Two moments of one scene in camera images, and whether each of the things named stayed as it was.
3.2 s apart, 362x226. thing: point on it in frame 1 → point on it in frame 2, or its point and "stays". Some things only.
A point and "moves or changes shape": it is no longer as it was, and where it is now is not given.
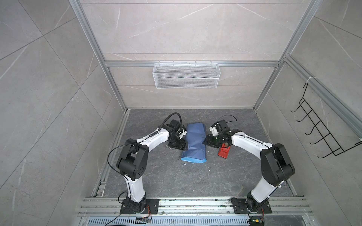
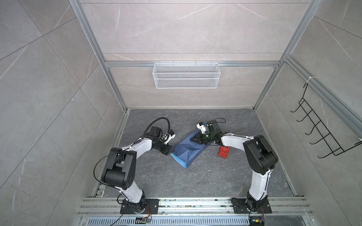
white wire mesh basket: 186,76 stays
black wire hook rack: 333,145 stays
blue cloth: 196,152 moves or changes shape
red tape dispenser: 224,150 stays
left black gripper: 183,146 → 167,151
